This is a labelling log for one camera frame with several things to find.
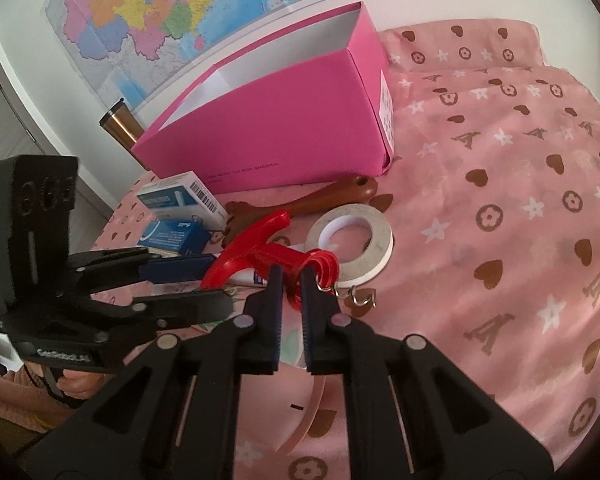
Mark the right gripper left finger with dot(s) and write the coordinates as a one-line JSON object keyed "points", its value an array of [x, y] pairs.
{"points": [[172, 413]]}

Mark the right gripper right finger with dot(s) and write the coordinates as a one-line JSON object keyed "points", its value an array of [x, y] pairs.
{"points": [[411, 412]]}

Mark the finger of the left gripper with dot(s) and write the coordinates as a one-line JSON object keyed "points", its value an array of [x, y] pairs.
{"points": [[162, 312], [114, 268]]}

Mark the red plastic handle tool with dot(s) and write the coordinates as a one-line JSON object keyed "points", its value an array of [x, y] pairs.
{"points": [[238, 256]]}

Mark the brown wooden back scratcher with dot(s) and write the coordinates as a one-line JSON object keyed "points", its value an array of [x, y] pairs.
{"points": [[349, 190]]}

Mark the person's left hand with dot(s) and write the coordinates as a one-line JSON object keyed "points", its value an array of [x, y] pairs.
{"points": [[80, 385]]}

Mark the blue medicine box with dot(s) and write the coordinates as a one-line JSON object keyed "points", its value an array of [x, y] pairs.
{"points": [[175, 237]]}

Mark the white ointment tube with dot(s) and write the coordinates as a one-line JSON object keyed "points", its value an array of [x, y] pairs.
{"points": [[247, 275]]}

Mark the white teal medicine box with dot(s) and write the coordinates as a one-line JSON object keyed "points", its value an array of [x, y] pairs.
{"points": [[183, 197]]}

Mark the metal hook clip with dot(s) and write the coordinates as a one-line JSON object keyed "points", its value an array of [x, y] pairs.
{"points": [[358, 297]]}

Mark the bronze thermos tumbler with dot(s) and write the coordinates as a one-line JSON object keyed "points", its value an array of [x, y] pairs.
{"points": [[122, 126]]}

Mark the white tape roll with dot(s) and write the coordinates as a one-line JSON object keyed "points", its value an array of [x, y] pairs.
{"points": [[361, 238]]}

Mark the pink patterned table cloth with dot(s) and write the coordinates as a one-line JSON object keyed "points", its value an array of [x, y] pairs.
{"points": [[494, 202]]}

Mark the pink cardboard box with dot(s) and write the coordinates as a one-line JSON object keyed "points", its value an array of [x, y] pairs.
{"points": [[306, 104]]}

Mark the colourful wall map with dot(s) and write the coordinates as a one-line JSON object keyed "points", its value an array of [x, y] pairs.
{"points": [[129, 49]]}

